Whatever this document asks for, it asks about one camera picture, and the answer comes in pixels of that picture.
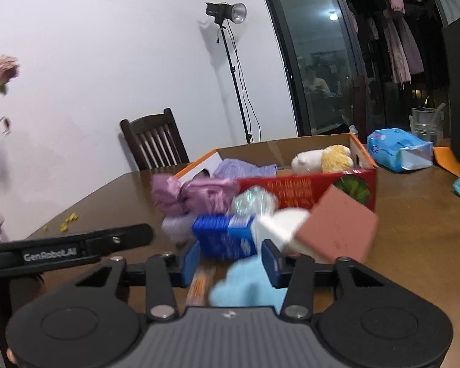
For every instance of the clear glass cup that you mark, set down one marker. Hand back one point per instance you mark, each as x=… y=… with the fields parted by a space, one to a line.
x=426 y=124

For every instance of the yellow crumbs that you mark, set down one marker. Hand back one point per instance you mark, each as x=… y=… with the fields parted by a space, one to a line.
x=69 y=220

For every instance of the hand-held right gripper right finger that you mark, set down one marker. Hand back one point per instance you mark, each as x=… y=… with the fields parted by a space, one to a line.
x=270 y=264

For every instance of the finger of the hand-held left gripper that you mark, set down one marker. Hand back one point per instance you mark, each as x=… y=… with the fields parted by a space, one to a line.
x=122 y=237

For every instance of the dried pink flowers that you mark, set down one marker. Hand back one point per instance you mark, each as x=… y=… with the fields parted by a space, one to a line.
x=5 y=71

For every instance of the studio light on stand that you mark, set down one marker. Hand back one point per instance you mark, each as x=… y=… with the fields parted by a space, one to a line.
x=226 y=11

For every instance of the light blue fluffy cloth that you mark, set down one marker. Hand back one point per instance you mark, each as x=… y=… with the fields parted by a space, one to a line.
x=245 y=283

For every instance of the black framed glass door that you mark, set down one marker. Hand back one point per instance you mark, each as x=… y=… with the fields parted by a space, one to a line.
x=314 y=46

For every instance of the orange snack packet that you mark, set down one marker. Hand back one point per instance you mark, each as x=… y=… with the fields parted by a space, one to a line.
x=200 y=287

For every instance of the person's left hand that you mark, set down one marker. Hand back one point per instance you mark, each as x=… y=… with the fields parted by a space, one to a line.
x=10 y=356

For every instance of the hanging pink clothes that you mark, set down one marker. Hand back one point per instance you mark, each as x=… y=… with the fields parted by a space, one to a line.
x=400 y=46

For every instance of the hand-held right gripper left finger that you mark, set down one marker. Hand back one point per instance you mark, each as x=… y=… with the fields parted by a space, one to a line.
x=191 y=264

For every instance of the red orange cardboard box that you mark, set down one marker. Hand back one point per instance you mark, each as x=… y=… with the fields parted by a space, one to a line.
x=310 y=193

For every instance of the pink brown sponge block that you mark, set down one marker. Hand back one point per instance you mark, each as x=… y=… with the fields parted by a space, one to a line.
x=339 y=226

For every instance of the purple knitted cloth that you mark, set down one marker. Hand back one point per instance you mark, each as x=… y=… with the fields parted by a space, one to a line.
x=241 y=168

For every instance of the lavender fluffy puff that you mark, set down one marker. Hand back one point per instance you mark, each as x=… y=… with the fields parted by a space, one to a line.
x=178 y=228

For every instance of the blue wet wipes packet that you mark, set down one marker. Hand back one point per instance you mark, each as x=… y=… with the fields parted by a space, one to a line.
x=396 y=149

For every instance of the white wedge sponge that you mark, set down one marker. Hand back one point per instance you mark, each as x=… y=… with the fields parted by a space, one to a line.
x=276 y=228

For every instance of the white and yellow plush toy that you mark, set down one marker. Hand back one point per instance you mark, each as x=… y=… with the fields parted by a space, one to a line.
x=322 y=159

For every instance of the dark wooden chair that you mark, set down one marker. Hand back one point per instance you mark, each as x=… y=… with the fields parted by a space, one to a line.
x=155 y=142

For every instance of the purple satin cloth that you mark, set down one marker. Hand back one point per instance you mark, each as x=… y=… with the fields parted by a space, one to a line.
x=199 y=195

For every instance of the blue tissue packet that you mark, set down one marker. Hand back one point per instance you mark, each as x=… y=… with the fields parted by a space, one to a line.
x=224 y=235

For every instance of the orange paper envelope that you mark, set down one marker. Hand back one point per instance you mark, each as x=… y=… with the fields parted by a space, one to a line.
x=450 y=159

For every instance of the iridescent plastic bag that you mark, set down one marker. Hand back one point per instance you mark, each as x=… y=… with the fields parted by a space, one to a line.
x=253 y=201

